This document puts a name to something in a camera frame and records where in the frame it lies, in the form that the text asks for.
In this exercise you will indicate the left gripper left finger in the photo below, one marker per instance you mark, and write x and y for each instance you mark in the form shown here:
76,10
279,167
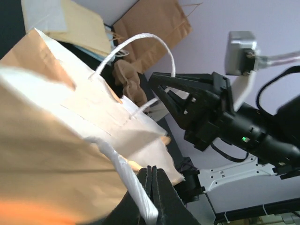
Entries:
135,207

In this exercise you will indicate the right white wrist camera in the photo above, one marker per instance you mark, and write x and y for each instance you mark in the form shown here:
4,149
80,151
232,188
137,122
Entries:
241,61

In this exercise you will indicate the orange paper bag white handles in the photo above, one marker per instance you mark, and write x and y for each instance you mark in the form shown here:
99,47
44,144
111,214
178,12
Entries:
65,137

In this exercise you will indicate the standing brown paper bag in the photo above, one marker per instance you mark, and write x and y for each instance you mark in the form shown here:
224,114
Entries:
163,18

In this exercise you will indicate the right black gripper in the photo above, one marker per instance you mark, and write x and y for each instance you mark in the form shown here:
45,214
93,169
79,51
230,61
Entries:
207,110

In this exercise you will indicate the brown pulp cup carrier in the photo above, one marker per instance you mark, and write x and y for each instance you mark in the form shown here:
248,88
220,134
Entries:
126,75

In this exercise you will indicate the tan flat paper bag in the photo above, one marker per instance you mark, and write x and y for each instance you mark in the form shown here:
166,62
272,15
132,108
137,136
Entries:
63,20

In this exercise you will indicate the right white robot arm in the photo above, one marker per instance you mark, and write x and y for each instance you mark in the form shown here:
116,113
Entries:
273,139

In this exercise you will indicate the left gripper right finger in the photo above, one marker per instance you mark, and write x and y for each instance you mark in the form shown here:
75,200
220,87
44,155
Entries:
171,210

